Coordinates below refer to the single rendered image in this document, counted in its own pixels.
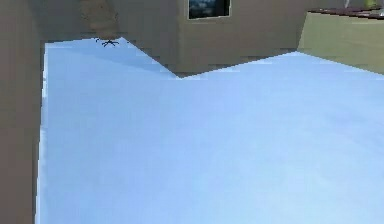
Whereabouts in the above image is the black swivel chair base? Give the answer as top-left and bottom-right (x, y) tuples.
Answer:
(94, 37), (120, 48)

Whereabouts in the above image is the olive cabinet with dark top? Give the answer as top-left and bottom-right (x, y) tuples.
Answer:
(297, 7), (384, 75)

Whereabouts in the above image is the dark framed wall picture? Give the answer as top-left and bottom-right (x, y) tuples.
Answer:
(187, 0), (232, 21)

